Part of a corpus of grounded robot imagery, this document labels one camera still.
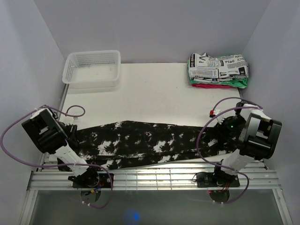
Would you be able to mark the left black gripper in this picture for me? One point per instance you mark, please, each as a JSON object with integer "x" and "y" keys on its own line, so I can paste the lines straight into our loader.
{"x": 71, "y": 136}

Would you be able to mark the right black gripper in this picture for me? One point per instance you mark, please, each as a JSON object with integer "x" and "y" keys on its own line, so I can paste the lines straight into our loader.
{"x": 222, "y": 132}

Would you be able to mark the black white patterned trousers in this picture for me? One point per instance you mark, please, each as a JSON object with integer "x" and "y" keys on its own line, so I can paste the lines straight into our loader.
{"x": 132, "y": 144}

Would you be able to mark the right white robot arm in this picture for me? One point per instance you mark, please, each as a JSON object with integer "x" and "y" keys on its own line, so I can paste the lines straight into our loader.
{"x": 253, "y": 136}

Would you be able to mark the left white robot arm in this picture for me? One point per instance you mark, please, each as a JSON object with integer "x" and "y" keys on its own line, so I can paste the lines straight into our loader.
{"x": 58, "y": 139}

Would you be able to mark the green folded trousers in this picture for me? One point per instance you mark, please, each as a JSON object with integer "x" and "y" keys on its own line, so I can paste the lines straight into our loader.
{"x": 240, "y": 83}

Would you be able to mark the pink folded trousers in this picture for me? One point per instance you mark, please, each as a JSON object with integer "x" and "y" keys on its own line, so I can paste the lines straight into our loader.
{"x": 210, "y": 86}

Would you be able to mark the newspaper print folded trousers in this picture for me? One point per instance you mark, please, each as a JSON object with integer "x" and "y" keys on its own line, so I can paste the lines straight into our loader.
{"x": 204, "y": 68}

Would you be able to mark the white plastic basket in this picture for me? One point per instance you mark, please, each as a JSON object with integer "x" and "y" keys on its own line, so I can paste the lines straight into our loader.
{"x": 93, "y": 69}

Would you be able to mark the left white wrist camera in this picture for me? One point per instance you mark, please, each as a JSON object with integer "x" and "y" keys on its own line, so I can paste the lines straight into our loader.
{"x": 71, "y": 120}

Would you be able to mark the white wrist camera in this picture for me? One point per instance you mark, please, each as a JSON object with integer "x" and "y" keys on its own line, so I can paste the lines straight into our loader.
{"x": 214, "y": 113}
{"x": 71, "y": 120}

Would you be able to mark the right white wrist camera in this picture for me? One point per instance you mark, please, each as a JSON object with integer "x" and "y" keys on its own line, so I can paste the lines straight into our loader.
{"x": 214, "y": 113}

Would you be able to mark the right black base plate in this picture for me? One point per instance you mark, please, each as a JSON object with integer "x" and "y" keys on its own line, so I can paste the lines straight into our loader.
{"x": 211, "y": 180}

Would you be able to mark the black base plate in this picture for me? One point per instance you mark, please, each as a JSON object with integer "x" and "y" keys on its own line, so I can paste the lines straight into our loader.
{"x": 104, "y": 181}
{"x": 211, "y": 180}

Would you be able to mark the aluminium frame rail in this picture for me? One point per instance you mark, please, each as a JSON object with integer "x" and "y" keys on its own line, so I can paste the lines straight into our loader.
{"x": 173, "y": 176}

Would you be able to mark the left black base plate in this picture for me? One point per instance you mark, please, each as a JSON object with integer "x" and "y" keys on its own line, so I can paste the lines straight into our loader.
{"x": 104, "y": 181}

